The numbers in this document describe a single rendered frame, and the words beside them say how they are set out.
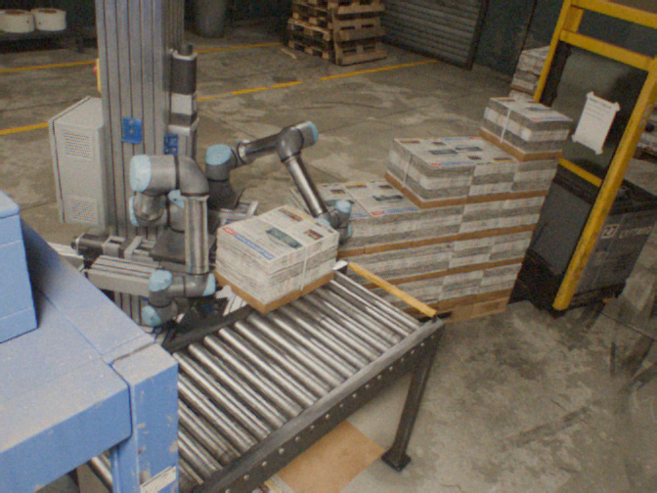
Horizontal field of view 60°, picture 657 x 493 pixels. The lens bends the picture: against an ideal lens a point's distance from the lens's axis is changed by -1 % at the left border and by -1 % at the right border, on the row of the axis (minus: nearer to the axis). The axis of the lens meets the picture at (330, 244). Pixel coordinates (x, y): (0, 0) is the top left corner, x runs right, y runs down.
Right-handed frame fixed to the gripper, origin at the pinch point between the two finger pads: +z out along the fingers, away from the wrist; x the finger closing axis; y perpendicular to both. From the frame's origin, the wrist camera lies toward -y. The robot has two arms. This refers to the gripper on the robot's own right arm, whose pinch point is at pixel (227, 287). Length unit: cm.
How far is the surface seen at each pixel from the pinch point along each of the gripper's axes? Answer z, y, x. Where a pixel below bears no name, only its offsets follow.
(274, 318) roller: 1.4, -1.2, -24.8
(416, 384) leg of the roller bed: 46, -34, -64
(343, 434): 41, -81, -36
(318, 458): 22, -81, -38
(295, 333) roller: 1.7, -1.5, -35.6
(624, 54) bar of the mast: 222, 82, -52
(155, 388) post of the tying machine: -88, 68, -91
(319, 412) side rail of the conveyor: -19, -2, -66
